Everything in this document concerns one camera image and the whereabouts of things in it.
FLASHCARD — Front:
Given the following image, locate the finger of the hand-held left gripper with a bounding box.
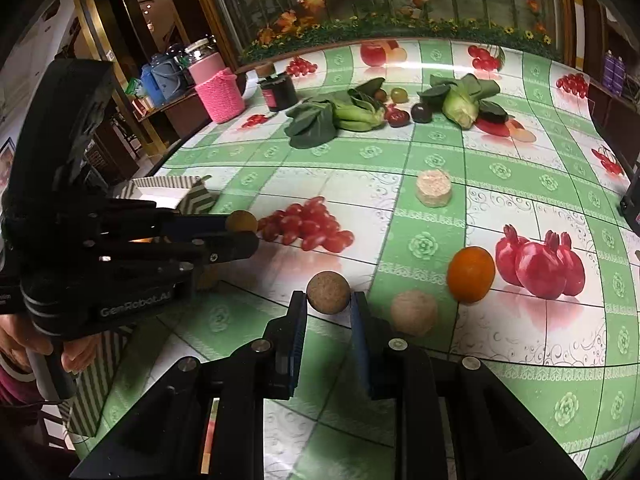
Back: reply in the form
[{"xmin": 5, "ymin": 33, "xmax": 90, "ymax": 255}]
[
  {"xmin": 100, "ymin": 232, "xmax": 261, "ymax": 272},
  {"xmin": 102, "ymin": 199, "xmax": 236, "ymax": 243}
]

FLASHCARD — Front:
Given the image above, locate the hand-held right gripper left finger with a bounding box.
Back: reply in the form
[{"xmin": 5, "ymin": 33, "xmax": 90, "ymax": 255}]
[{"xmin": 70, "ymin": 290, "xmax": 308, "ymax": 480}]

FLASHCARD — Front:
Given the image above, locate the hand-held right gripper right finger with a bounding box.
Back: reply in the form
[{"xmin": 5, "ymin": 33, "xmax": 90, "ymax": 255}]
[{"xmin": 349, "ymin": 292, "xmax": 587, "ymax": 480}]

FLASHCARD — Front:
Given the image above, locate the striped white cardboard tray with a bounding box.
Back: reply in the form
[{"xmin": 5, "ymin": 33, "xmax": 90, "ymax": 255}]
[{"xmin": 62, "ymin": 175, "xmax": 223, "ymax": 438}]

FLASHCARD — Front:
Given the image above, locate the brown longan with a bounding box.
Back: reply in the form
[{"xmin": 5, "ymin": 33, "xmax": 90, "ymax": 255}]
[
  {"xmin": 306, "ymin": 271, "xmax": 352, "ymax": 316},
  {"xmin": 225, "ymin": 210, "xmax": 258, "ymax": 235}
]

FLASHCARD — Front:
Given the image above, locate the round beige pastry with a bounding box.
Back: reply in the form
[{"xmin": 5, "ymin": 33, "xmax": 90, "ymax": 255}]
[
  {"xmin": 416, "ymin": 170, "xmax": 452, "ymax": 208},
  {"xmin": 390, "ymin": 290, "xmax": 439, "ymax": 337}
]

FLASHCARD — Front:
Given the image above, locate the orange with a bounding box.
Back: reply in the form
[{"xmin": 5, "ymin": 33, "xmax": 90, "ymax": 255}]
[{"xmin": 446, "ymin": 246, "xmax": 496, "ymax": 304}]

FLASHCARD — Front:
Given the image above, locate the person's left forearm purple sleeve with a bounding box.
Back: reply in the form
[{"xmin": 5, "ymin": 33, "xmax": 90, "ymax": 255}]
[{"xmin": 0, "ymin": 354, "xmax": 48, "ymax": 408}]

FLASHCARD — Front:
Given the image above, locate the person's left hand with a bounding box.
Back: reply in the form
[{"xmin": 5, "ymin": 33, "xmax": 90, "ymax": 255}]
[{"xmin": 0, "ymin": 310, "xmax": 103, "ymax": 376}]

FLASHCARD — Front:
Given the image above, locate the wooden sideboard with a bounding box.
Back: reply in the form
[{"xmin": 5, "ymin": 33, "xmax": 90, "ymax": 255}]
[{"xmin": 131, "ymin": 85, "xmax": 216, "ymax": 161}]

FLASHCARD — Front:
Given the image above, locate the blue thermos flask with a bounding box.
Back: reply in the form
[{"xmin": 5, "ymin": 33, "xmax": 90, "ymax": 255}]
[{"xmin": 140, "ymin": 64, "xmax": 163, "ymax": 108}]

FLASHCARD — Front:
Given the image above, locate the grey kettle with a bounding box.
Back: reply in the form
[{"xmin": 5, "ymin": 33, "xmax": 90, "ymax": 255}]
[{"xmin": 150, "ymin": 52, "xmax": 193, "ymax": 103}]

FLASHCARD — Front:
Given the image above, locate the pink bottle with knit sleeve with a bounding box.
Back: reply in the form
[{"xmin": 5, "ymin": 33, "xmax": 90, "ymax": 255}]
[{"xmin": 186, "ymin": 37, "xmax": 247, "ymax": 124}]

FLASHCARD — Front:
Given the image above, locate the dark jar with cork lid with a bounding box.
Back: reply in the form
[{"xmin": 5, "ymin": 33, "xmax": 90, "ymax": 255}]
[{"xmin": 257, "ymin": 62, "xmax": 298, "ymax": 112}]

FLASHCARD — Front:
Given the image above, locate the artificial flower display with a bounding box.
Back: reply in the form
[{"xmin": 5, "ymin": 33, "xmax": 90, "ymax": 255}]
[{"xmin": 210, "ymin": 0, "xmax": 566, "ymax": 63}]

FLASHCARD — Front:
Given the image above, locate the corn cob with husk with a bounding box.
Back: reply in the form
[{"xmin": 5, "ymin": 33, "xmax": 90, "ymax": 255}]
[{"xmin": 419, "ymin": 74, "xmax": 511, "ymax": 130}]

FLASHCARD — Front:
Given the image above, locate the black device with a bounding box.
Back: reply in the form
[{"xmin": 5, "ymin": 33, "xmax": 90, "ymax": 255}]
[{"xmin": 617, "ymin": 160, "xmax": 640, "ymax": 233}]

